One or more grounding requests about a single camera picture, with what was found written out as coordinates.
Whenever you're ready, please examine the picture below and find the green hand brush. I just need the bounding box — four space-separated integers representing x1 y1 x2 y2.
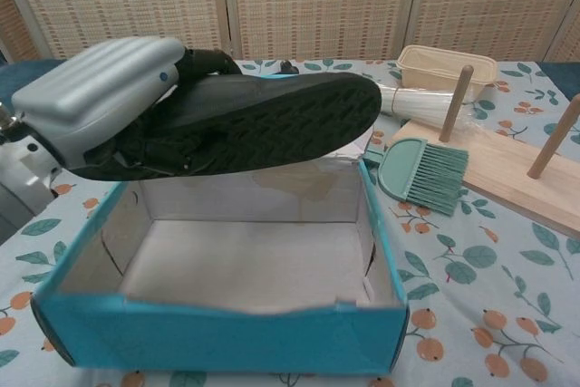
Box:
364 138 470 218

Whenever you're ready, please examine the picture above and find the clear plastic bag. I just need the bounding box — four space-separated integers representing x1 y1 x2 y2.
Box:
452 97 488 132

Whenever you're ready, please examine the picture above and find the wooden board with pegs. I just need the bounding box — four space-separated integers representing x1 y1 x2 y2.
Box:
390 64 580 239

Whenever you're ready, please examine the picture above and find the beige plastic container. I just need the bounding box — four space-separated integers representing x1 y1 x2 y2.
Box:
396 44 499 98

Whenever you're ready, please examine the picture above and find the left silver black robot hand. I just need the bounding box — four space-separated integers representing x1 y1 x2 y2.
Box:
11 36 244 169

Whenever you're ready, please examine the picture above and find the blue cardboard shoe box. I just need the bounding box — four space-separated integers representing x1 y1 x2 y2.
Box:
30 70 411 377

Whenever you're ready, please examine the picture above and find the floral fruit print tablecloth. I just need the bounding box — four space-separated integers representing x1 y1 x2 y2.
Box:
0 58 580 387

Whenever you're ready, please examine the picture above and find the black slipper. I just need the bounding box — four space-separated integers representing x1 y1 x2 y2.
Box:
70 70 382 181

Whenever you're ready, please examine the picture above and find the bundle of white sticks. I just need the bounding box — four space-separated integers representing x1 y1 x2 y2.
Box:
378 82 481 128

